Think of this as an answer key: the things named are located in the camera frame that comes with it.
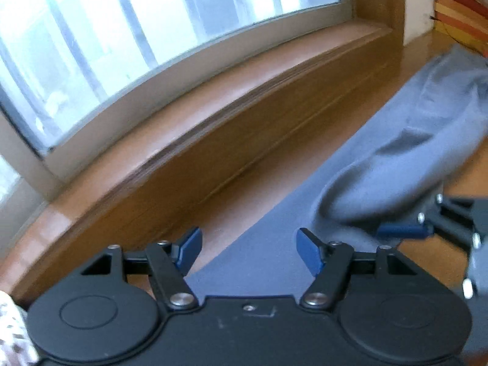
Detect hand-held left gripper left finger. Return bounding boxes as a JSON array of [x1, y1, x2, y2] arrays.
[[80, 226, 203, 310]]

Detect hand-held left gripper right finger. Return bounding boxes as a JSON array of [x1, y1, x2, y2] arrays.
[[296, 228, 418, 310]]

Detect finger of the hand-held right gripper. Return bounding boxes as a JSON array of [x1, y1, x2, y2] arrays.
[[377, 213, 481, 250], [435, 194, 488, 219]]

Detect blue fleece pants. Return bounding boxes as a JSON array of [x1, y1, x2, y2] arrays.
[[187, 44, 488, 298]]

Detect wooden window sill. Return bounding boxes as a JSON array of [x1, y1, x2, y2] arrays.
[[0, 23, 393, 294]]

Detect white patterned cloth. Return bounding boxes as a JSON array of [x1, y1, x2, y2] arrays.
[[0, 292, 39, 366]]

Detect orange striped cushion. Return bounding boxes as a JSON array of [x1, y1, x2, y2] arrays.
[[432, 0, 488, 59]]

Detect window with metal bars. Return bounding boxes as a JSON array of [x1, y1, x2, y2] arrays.
[[0, 0, 351, 199]]

